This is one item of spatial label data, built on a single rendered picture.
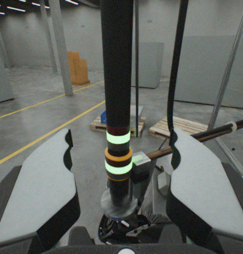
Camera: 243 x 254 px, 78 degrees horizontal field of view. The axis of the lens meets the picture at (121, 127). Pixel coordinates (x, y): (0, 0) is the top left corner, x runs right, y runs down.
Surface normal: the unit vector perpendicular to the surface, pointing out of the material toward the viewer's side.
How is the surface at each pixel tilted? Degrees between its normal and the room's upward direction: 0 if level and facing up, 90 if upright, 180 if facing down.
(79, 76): 90
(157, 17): 90
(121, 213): 0
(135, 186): 90
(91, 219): 0
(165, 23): 90
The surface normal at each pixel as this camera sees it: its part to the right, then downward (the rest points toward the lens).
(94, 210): 0.00, -0.88
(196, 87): -0.40, 0.43
